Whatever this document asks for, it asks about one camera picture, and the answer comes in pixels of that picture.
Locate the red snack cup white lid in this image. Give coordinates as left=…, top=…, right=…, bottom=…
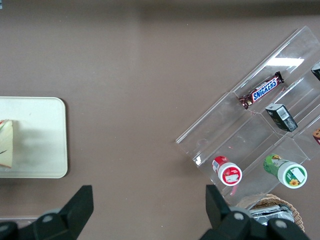
left=211, top=155, right=243, bottom=187

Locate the green snack cup white lid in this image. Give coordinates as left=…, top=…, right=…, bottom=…
left=262, top=153, right=309, bottom=189

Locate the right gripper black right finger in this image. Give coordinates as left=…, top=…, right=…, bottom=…
left=199, top=184, right=311, bottom=240

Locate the Snickers chocolate bar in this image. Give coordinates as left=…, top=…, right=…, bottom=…
left=237, top=70, right=286, bottom=111

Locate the triangular sandwich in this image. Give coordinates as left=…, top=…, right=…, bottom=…
left=0, top=119, right=15, bottom=169

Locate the tan oval wicker basket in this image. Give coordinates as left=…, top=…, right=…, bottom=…
left=235, top=193, right=307, bottom=234

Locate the small black barcode box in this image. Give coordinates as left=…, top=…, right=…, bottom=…
left=264, top=103, right=299, bottom=133

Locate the silver foil package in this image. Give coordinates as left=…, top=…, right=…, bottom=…
left=249, top=203, right=296, bottom=226

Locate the cream plastic serving tray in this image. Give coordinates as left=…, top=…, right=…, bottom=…
left=0, top=96, right=69, bottom=179

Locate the clear acrylic stepped stand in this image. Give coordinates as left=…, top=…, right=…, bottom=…
left=174, top=25, right=320, bottom=201

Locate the brown cookie box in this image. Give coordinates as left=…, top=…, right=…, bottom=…
left=311, top=127, right=320, bottom=146

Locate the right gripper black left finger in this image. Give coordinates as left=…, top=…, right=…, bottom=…
left=0, top=184, right=95, bottom=240

